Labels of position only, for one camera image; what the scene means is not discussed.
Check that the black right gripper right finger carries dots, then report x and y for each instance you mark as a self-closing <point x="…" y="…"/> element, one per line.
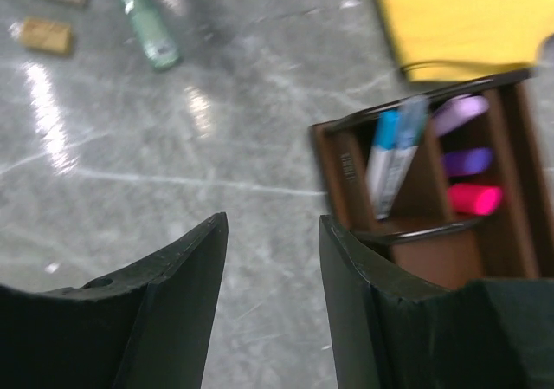
<point x="391" y="329"/>

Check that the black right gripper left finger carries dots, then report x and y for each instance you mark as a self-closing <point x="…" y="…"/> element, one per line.
<point x="147" y="325"/>

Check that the pink highlighter marker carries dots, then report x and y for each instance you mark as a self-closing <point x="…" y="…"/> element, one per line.
<point x="479" y="200"/>

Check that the purple capped marker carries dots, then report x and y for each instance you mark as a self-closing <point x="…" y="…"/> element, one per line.
<point x="467" y="162"/>

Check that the blue capped marker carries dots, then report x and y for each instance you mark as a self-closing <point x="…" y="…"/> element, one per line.
<point x="382" y="147"/>

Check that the lilac highlighter marker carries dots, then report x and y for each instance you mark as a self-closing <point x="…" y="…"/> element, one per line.
<point x="457" y="112"/>

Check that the clear blue ballpoint pen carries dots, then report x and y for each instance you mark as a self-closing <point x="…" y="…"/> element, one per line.
<point x="413" y="114"/>

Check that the yellow small eraser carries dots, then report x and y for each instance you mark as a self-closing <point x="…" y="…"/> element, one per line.
<point x="44" y="35"/>

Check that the brown wooden desk organizer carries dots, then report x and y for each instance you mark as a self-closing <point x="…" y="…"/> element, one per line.
<point x="427" y="233"/>

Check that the yellow folded cloth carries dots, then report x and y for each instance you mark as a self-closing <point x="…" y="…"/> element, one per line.
<point x="461" y="40"/>

